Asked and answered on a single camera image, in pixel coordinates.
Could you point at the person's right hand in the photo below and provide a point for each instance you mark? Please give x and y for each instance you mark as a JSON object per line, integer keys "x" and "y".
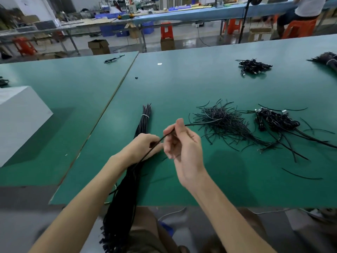
{"x": 184, "y": 152}

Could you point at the person's left hand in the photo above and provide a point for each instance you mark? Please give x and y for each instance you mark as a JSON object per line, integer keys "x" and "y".
{"x": 138, "y": 150}

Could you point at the person's right forearm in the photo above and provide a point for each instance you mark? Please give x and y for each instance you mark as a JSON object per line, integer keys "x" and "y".
{"x": 226, "y": 221}

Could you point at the person's left forearm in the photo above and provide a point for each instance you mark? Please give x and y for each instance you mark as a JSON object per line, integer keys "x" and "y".
{"x": 76, "y": 213}

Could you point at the person's brown shorts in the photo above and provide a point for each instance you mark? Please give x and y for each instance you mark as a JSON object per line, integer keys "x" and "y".
{"x": 145, "y": 234}

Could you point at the blue plastic item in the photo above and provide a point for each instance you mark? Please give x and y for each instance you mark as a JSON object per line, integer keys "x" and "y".
{"x": 167, "y": 229}

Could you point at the small cardboard box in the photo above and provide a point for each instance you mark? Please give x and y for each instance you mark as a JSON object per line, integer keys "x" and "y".
{"x": 167, "y": 44}

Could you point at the open cardboard box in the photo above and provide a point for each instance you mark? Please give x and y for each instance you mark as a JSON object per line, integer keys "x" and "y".
{"x": 99, "y": 47}

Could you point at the large white box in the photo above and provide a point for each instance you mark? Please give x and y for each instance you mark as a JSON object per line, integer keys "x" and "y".
{"x": 21, "y": 121}

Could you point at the red plastic stool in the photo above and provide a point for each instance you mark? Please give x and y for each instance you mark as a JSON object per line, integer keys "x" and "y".
{"x": 167, "y": 30}

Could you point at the orange plastic stool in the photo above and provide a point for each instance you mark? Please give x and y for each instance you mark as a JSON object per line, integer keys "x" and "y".
{"x": 25, "y": 46}
{"x": 299, "y": 29}
{"x": 235, "y": 26}

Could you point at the long blue workbench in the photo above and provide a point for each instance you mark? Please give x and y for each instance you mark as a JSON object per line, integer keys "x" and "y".
{"x": 210, "y": 12}

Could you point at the black fan on stand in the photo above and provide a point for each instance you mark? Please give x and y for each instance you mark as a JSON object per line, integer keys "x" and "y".
{"x": 245, "y": 18}

